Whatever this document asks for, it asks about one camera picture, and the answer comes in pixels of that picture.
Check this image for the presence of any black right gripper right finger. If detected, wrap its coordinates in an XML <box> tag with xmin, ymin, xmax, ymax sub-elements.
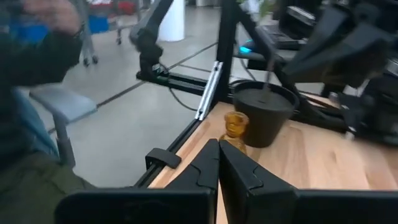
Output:
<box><xmin>219</xmin><ymin>139</ymin><xmax>398</xmax><ymax>224</ymax></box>

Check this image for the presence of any black floor cable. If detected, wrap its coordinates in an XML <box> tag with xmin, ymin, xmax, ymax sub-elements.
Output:
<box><xmin>169</xmin><ymin>87</ymin><xmax>200</xmax><ymax>112</ymax></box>

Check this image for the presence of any silver aluminium frame bracket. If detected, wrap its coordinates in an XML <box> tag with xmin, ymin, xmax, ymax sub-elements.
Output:
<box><xmin>195</xmin><ymin>61</ymin><xmax>224</xmax><ymax>121</ymax></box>

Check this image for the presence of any black pot with plant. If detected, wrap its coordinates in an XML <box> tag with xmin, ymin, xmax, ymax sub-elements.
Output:
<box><xmin>232</xmin><ymin>52</ymin><xmax>300</xmax><ymax>149</ymax></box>

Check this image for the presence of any computer mouse blue light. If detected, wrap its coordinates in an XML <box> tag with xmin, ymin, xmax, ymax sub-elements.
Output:
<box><xmin>238</xmin><ymin>39</ymin><xmax>259</xmax><ymax>54</ymax></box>

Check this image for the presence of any white building column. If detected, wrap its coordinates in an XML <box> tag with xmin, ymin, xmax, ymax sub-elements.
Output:
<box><xmin>157</xmin><ymin>0</ymin><xmax>187</xmax><ymax>43</ymax></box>

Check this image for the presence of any blue bin cart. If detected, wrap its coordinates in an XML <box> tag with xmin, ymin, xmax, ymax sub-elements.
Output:
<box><xmin>73</xmin><ymin>0</ymin><xmax>109</xmax><ymax>68</ymax></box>

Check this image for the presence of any person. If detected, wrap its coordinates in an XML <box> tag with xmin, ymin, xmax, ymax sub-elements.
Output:
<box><xmin>0</xmin><ymin>0</ymin><xmax>97</xmax><ymax>224</ymax></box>

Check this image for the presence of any amber ribbed glass candle holder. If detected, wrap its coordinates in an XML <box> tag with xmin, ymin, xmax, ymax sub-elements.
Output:
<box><xmin>219</xmin><ymin>111</ymin><xmax>249</xmax><ymax>155</ymax></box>

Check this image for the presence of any grey office chair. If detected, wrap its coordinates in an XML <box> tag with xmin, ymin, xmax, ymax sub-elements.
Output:
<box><xmin>29</xmin><ymin>86</ymin><xmax>98</xmax><ymax>169</ymax></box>

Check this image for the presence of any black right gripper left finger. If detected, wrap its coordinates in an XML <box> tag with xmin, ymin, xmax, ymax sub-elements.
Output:
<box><xmin>55</xmin><ymin>139</ymin><xmax>220</xmax><ymax>224</ymax></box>

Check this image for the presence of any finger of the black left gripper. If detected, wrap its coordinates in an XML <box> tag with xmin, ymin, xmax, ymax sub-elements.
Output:
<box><xmin>284</xmin><ymin>24</ymin><xmax>394</xmax><ymax>78</ymax></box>
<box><xmin>306</xmin><ymin>7</ymin><xmax>358</xmax><ymax>52</ymax></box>

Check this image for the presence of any person's hand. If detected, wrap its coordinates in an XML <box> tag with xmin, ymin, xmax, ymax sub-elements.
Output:
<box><xmin>22</xmin><ymin>0</ymin><xmax>82</xmax><ymax>35</ymax></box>

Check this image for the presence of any black computer keyboard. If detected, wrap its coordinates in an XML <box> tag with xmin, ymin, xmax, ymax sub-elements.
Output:
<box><xmin>256</xmin><ymin>23</ymin><xmax>308</xmax><ymax>50</ymax></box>

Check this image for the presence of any black table edge clip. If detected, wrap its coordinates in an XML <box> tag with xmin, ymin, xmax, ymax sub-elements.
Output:
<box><xmin>145</xmin><ymin>147</ymin><xmax>182</xmax><ymax>170</ymax></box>

